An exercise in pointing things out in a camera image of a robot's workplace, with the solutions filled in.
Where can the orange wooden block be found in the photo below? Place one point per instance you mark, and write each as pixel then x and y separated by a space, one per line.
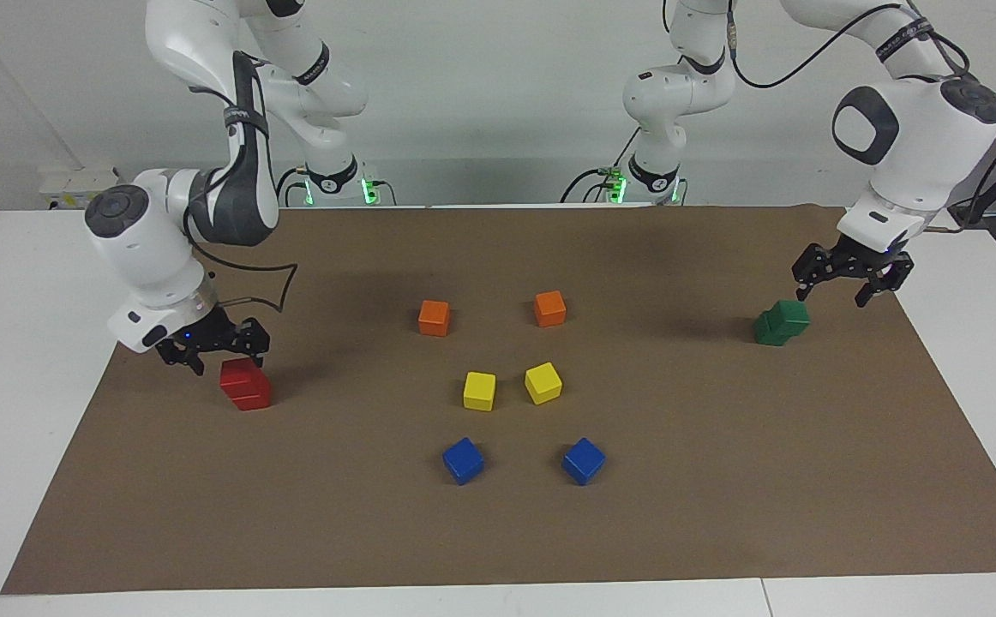
pixel 550 309
pixel 434 319

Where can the green wooden block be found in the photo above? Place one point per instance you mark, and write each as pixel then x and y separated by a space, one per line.
pixel 791 314
pixel 772 332

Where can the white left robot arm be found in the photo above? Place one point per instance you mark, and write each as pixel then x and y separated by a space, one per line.
pixel 918 146

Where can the green lit base connector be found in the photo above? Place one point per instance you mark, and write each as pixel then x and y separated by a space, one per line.
pixel 369 190
pixel 614 184

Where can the yellow wooden block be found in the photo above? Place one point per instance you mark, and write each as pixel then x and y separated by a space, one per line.
pixel 479 391
pixel 543 383

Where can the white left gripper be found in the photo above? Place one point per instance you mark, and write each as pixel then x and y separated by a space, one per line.
pixel 879 224

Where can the brown table mat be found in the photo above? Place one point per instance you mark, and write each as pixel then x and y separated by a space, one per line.
pixel 498 531

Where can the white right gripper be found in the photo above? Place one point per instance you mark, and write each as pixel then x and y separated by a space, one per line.
pixel 146 330

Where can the blue wooden block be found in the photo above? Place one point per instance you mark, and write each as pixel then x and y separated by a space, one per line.
pixel 463 461
pixel 584 462

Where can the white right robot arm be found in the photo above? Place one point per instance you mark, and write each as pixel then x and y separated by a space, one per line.
pixel 142 244

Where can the red wooden block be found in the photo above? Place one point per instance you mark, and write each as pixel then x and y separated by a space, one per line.
pixel 239 377
pixel 254 401

